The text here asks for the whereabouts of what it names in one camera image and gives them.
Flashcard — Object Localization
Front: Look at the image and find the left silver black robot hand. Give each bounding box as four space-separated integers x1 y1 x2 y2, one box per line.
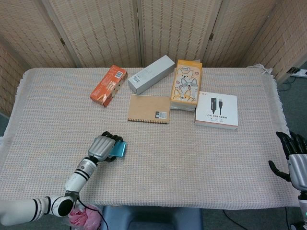
87 131 124 163

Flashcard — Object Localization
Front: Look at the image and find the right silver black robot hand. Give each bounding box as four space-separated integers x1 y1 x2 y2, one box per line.
268 131 307 192

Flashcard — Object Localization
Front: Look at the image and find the small blue box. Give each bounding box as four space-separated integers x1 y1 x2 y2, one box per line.
109 141 127 159

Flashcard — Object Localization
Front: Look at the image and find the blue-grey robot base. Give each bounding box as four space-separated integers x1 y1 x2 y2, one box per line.
102 206 202 230

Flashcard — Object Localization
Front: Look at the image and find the woven folding screen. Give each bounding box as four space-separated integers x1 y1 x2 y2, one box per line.
0 0 307 118

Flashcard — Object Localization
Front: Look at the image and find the brown spiral notebook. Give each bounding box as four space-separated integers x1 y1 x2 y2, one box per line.
127 93 171 125

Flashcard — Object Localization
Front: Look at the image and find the orange snack box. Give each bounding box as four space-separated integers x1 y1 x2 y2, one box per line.
90 65 128 108

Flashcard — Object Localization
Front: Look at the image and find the beige woven tablecloth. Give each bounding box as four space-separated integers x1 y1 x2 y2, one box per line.
0 63 303 208

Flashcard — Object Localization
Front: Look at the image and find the pink plastic bag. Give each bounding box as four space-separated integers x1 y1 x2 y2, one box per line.
69 205 102 227

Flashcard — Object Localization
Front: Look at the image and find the long grey cardboard box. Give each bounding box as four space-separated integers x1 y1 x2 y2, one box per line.
127 55 176 95

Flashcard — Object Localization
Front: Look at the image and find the plain wrapped tissue pack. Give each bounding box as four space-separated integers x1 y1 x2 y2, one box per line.
169 103 197 113

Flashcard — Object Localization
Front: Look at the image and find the white power strip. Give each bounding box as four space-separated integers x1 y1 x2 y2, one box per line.
289 68 307 78

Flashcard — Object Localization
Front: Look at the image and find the corgi print tissue pack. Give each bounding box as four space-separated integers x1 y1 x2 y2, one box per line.
169 59 203 108

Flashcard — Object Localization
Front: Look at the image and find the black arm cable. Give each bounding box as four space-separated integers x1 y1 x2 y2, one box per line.
76 197 108 230

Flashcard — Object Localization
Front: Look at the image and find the black power strip cable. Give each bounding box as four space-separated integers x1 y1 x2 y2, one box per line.
277 76 297 92

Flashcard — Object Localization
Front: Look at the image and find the black floor cable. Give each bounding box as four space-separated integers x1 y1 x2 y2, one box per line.
222 209 243 230

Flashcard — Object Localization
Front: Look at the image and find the white USB cable box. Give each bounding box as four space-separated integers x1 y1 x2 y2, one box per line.
193 91 238 131

